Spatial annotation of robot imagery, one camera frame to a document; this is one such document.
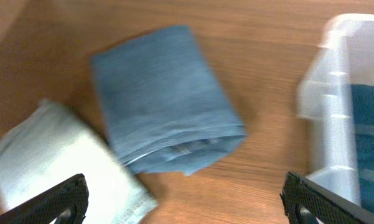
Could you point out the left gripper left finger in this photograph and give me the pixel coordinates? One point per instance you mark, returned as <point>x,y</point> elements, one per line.
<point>65,203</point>

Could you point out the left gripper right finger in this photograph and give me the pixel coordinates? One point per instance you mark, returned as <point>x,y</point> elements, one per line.
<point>307,202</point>

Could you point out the light blue jeans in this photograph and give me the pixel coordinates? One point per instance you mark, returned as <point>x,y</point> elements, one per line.
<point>54,144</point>

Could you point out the blue garment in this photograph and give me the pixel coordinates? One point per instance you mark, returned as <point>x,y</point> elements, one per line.
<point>363,116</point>

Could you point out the dark blue jeans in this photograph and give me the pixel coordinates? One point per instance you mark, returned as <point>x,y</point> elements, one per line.
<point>165,110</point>

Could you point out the clear plastic storage container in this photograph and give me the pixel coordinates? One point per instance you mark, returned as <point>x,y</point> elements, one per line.
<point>345,58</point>

